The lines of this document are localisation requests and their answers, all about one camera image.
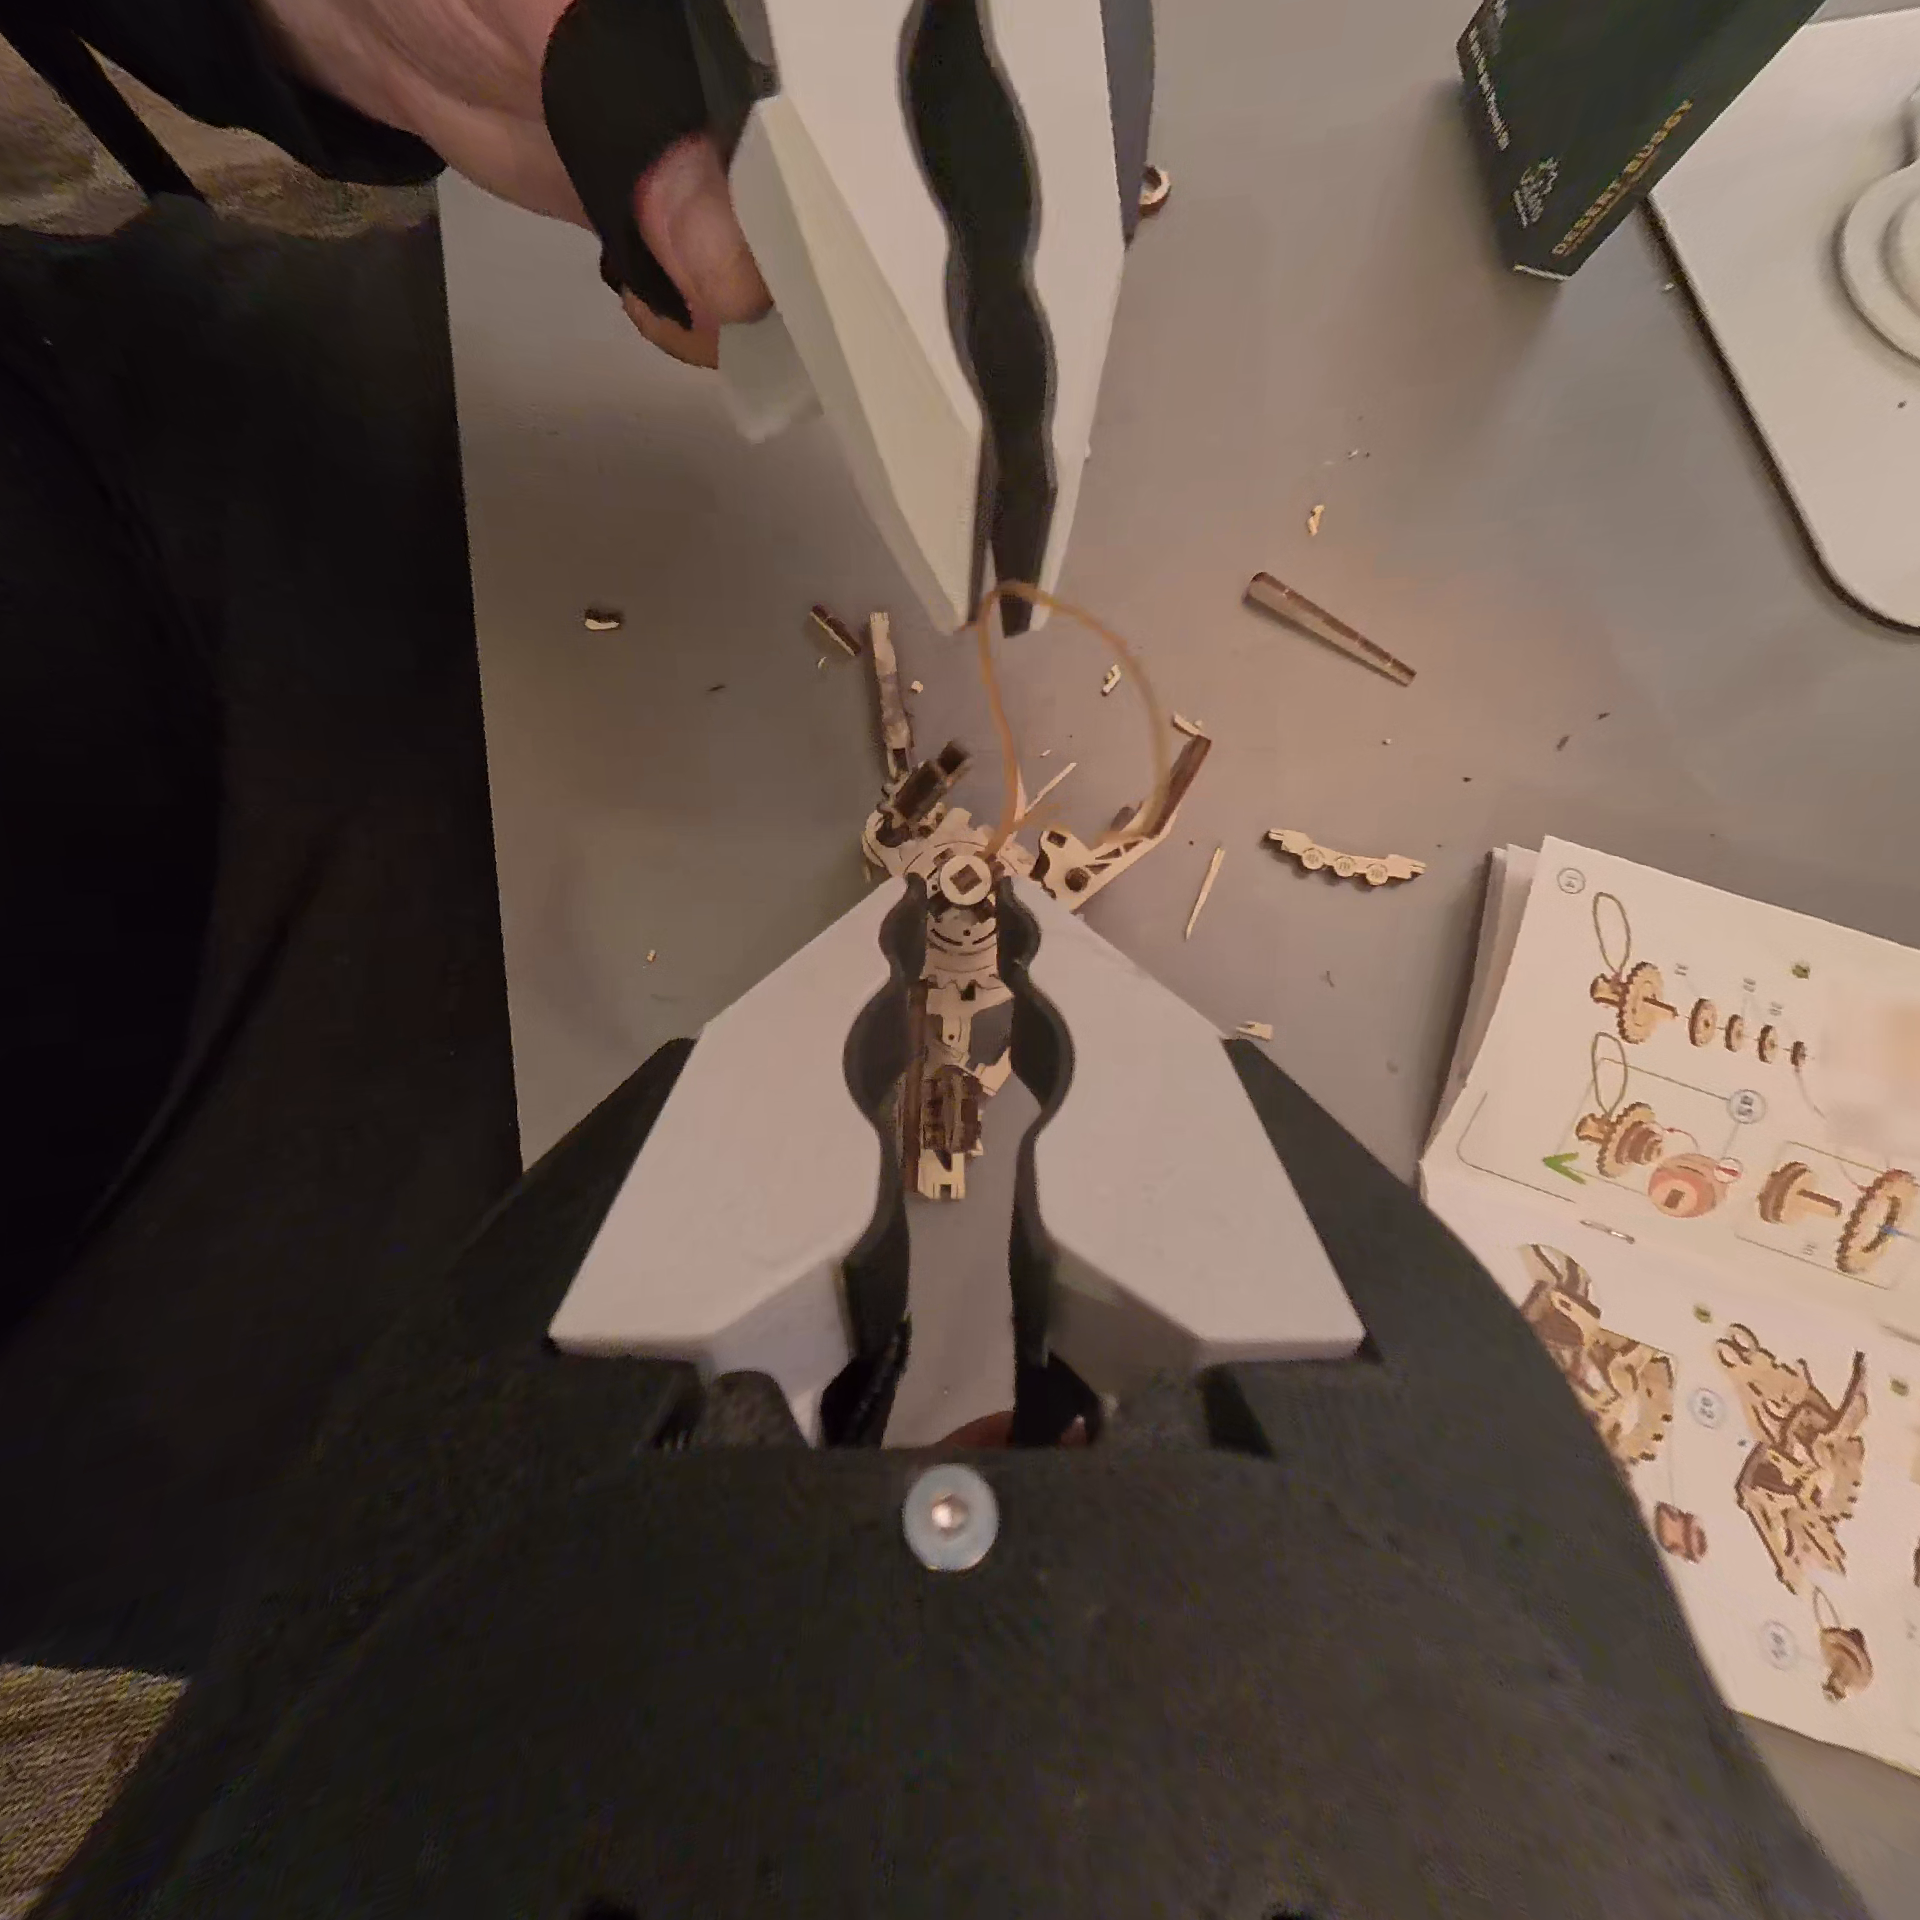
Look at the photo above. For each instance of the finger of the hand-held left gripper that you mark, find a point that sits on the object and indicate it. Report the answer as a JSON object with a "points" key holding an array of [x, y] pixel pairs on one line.
{"points": [[1089, 224], [857, 299]]}

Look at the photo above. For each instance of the white book stand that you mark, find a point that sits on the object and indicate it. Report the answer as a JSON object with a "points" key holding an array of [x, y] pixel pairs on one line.
{"points": [[1770, 376]]}

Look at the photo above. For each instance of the dark model kit box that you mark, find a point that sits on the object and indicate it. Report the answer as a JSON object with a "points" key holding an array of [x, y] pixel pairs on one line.
{"points": [[1622, 119]]}

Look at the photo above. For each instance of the wooden wedge stick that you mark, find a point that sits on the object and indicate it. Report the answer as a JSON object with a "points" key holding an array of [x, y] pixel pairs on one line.
{"points": [[1329, 626]]}

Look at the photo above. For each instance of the person's left forearm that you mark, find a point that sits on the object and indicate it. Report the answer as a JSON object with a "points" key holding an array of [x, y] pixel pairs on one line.
{"points": [[301, 129]]}

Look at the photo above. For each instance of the curved toothed wooden piece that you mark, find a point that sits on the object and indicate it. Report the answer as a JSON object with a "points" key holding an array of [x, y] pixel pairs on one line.
{"points": [[1342, 857]]}

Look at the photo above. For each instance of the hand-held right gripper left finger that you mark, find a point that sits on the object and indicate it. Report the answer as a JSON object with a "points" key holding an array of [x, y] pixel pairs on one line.
{"points": [[722, 1201]]}

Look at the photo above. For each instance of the person's left hand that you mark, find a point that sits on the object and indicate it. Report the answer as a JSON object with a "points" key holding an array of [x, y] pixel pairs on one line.
{"points": [[452, 89]]}

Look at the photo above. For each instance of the wooden gear axle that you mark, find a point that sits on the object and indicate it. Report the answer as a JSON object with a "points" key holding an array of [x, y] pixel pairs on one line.
{"points": [[942, 886]]}

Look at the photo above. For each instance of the tan rubber band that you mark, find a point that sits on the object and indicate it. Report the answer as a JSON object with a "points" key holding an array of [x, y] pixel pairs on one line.
{"points": [[1137, 675]]}

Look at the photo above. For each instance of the small wooden piece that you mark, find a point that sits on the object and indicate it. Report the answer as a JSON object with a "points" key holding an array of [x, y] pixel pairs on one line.
{"points": [[1155, 191]]}

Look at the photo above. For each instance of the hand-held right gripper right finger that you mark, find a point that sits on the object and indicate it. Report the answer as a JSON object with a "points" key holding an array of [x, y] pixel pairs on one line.
{"points": [[1202, 1201]]}

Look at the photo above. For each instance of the instruction booklet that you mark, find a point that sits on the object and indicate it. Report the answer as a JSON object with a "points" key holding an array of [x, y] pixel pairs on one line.
{"points": [[1724, 1201]]}

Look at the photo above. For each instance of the wooden model chassis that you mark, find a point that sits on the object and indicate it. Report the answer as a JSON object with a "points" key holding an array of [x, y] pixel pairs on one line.
{"points": [[945, 1109]]}

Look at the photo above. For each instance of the scattered wooden scraps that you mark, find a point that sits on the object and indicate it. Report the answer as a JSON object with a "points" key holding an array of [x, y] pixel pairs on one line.
{"points": [[605, 618]]}

